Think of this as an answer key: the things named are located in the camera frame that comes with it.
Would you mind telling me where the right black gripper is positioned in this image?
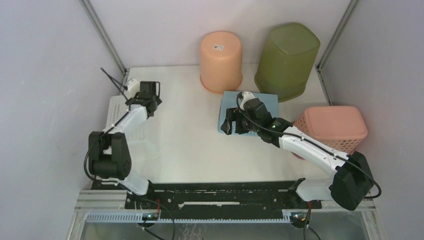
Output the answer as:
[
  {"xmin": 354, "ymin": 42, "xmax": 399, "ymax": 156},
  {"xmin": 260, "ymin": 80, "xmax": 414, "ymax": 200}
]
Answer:
[{"xmin": 221, "ymin": 107, "xmax": 261, "ymax": 135}]

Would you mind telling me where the blue plastic basket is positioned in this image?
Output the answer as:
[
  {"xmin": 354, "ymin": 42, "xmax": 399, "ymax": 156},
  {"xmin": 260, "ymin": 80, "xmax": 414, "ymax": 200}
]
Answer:
[{"xmin": 217, "ymin": 90, "xmax": 279, "ymax": 136}]

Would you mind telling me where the white plastic basket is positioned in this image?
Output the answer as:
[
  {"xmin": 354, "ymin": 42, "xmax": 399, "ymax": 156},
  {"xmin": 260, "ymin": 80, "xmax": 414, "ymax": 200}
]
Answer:
[{"xmin": 104, "ymin": 95, "xmax": 159, "ymax": 157}]

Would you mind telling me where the orange round bin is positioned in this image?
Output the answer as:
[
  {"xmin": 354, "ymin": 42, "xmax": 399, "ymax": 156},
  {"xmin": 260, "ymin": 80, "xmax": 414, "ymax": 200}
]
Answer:
[{"xmin": 199, "ymin": 31, "xmax": 243, "ymax": 94}]

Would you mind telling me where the green mesh waste bin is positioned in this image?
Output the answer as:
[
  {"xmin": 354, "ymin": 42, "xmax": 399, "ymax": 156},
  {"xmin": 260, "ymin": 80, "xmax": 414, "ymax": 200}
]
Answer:
[{"xmin": 254, "ymin": 22, "xmax": 321, "ymax": 103}]

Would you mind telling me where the pink plastic basket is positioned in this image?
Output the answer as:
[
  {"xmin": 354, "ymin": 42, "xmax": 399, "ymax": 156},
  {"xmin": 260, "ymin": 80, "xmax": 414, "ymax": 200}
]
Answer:
[{"xmin": 293, "ymin": 106, "xmax": 368, "ymax": 154}]

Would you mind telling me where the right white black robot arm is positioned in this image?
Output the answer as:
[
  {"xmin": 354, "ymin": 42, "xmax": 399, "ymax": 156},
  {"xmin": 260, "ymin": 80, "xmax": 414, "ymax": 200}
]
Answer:
[{"xmin": 220, "ymin": 97, "xmax": 378, "ymax": 211}]

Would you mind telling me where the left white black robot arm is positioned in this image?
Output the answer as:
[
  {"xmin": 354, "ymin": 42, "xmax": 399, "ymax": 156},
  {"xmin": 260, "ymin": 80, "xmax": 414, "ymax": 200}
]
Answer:
[{"xmin": 83, "ymin": 81, "xmax": 162, "ymax": 209}]

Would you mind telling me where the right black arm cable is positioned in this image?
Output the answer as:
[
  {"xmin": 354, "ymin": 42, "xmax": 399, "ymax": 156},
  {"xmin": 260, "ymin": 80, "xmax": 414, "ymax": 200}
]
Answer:
[{"xmin": 235, "ymin": 92, "xmax": 383, "ymax": 200}]

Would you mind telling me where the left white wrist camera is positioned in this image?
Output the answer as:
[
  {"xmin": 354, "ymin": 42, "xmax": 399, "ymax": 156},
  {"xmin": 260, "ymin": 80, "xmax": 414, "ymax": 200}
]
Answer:
[{"xmin": 124, "ymin": 78, "xmax": 140, "ymax": 99}]

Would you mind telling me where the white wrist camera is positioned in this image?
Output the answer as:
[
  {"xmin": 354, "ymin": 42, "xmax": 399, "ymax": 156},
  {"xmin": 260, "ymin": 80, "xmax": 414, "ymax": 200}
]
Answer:
[
  {"xmin": 124, "ymin": 78, "xmax": 140, "ymax": 99},
  {"xmin": 236, "ymin": 91, "xmax": 256, "ymax": 111}
]

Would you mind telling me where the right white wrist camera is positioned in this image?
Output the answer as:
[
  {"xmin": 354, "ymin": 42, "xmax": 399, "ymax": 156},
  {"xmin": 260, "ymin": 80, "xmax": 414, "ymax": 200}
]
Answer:
[{"xmin": 236, "ymin": 91, "xmax": 256, "ymax": 111}]

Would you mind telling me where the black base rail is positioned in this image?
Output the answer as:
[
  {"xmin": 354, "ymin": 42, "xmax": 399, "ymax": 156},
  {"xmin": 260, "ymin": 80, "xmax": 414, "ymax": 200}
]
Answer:
[{"xmin": 124, "ymin": 180, "xmax": 322, "ymax": 221}]

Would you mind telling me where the white cable duct strip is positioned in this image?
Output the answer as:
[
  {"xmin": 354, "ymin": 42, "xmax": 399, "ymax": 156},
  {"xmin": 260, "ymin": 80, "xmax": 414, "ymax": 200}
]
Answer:
[{"xmin": 86, "ymin": 211, "xmax": 296, "ymax": 223}]

